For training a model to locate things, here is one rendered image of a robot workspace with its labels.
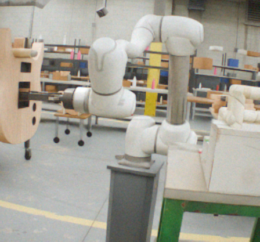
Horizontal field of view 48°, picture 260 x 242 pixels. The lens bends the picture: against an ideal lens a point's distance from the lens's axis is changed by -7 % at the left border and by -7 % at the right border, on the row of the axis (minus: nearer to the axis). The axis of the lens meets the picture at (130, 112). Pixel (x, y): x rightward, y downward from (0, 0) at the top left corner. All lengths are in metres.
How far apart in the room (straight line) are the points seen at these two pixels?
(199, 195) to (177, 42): 0.81
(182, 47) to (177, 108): 0.32
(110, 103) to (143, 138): 0.70
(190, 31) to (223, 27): 10.87
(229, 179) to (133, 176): 0.95
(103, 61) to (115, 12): 11.52
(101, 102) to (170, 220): 0.43
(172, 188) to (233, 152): 0.18
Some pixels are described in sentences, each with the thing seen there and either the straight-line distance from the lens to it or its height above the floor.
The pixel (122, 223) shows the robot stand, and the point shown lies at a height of 0.36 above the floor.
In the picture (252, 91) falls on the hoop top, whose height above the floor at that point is 1.20.
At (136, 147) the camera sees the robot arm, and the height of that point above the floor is 0.81.
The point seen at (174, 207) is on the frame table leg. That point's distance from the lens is 0.85.
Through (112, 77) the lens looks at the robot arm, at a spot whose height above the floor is 1.19.
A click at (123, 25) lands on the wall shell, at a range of 12.28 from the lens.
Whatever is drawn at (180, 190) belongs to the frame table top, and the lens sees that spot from 0.82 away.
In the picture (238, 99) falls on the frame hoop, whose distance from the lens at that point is 0.79.
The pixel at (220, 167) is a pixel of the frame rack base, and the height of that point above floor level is 1.00.
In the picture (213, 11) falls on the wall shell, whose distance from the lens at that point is 12.34.
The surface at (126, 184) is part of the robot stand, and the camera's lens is 1.72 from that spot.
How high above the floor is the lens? 1.22
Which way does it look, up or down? 7 degrees down
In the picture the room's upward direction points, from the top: 5 degrees clockwise
